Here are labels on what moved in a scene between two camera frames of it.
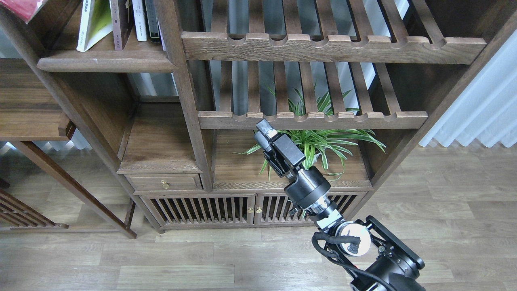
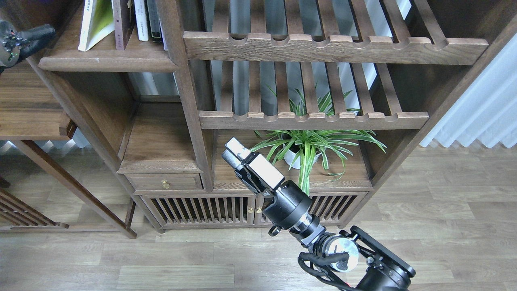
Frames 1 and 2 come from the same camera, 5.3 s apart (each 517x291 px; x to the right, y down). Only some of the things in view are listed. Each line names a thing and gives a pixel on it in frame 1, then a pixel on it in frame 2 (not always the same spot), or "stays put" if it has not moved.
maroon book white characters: (122, 17) stays put
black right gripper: (309, 185) -> (285, 204)
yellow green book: (96, 22) stays put
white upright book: (139, 20) stays put
